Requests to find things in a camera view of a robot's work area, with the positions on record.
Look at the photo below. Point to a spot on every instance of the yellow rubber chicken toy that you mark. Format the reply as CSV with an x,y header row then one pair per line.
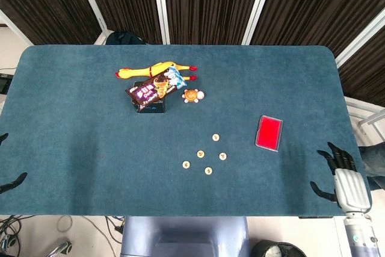
x,y
132,72

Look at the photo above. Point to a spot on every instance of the red card in clear case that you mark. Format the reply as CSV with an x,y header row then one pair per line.
x,y
269,133

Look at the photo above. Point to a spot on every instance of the brown snack bag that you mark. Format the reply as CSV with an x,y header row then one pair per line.
x,y
150,90

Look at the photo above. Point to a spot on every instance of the white partition frame post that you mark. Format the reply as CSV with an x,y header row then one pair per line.
x,y
15,26
361,40
161,4
258,4
90,1

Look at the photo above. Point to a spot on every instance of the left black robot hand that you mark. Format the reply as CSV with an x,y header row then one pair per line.
x,y
15,180

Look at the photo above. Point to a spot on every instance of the black electronic device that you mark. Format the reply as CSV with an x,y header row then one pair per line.
x,y
3,84

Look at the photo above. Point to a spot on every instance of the teal table cloth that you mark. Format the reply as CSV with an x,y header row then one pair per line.
x,y
90,148

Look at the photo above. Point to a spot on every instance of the orange turtle toy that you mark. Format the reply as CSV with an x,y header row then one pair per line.
x,y
191,96

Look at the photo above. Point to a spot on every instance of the white metal rack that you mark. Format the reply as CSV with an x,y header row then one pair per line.
x,y
370,117

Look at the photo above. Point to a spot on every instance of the blue-grey robot torso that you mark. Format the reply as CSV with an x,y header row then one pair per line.
x,y
180,236

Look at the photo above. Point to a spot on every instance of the black waste bin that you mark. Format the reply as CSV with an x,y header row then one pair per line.
x,y
261,249

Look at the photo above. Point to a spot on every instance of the cream chess piece black character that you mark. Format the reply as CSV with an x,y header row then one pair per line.
x,y
208,170

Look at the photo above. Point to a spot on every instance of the chrome chair base leg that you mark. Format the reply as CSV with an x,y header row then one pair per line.
x,y
61,246

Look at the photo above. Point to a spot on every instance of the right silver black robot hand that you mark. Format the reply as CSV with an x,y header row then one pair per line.
x,y
352,190

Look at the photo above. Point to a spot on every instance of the person in blue jeans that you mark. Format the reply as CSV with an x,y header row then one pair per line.
x,y
374,160

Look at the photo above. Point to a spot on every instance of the black backpack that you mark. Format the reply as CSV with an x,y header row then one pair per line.
x,y
123,38

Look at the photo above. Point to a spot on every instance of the black cardboard box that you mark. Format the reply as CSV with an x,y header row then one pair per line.
x,y
155,108

